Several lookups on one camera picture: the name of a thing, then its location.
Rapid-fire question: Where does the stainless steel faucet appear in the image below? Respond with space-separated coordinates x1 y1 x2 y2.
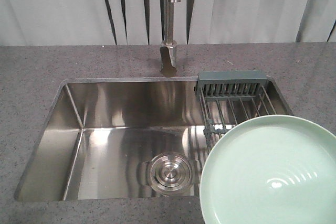
160 0 181 78

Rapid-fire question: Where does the grey-green sink drying rack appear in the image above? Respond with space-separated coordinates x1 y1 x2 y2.
193 70 278 156

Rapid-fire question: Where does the white pleated curtain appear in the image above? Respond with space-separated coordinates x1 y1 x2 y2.
1 0 335 46

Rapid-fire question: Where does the round steel sink drain cover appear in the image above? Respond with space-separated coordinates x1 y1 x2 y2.
145 152 196 196

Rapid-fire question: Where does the stainless steel sink basin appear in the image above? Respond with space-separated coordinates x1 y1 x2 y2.
15 76 291 202

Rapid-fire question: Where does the light green round plate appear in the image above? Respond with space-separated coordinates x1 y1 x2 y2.
199 115 335 223

